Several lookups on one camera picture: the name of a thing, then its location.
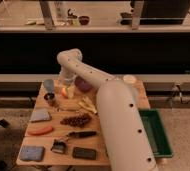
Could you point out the wooden table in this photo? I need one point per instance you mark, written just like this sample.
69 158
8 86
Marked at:
60 131

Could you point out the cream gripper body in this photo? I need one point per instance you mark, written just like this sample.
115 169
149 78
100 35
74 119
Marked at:
70 91

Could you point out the grey blue triangular sponge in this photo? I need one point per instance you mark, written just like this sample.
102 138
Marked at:
40 115

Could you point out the metal spoon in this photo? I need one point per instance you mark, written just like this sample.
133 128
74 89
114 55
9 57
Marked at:
59 109

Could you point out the green plastic tray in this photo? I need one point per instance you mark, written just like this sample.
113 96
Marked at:
156 133

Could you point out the yellow red apple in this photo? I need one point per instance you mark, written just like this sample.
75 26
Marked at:
64 92

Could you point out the yellow banana bunch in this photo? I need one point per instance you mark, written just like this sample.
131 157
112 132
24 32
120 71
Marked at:
87 104

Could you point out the black background box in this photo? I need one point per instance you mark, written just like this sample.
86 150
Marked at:
158 12

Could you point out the white paper cup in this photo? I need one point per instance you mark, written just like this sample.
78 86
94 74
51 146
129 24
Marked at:
130 79

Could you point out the dark red background bowl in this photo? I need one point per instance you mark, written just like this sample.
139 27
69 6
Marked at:
84 20

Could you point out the purple bowl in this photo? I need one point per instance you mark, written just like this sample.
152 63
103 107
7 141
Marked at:
82 85

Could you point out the orange carrot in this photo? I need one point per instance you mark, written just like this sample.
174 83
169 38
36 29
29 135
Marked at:
42 131

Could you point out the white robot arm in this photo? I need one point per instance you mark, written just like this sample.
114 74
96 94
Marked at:
126 140

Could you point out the blue plastic cup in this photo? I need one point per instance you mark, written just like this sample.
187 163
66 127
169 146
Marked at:
49 85

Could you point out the small metal cup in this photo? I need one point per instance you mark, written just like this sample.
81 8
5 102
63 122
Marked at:
50 99

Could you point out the bunch of dark grapes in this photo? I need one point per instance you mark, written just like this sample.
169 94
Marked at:
76 121

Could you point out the black rectangular case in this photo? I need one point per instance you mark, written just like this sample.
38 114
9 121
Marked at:
84 153

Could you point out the black binder clip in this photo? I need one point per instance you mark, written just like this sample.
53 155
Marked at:
59 147

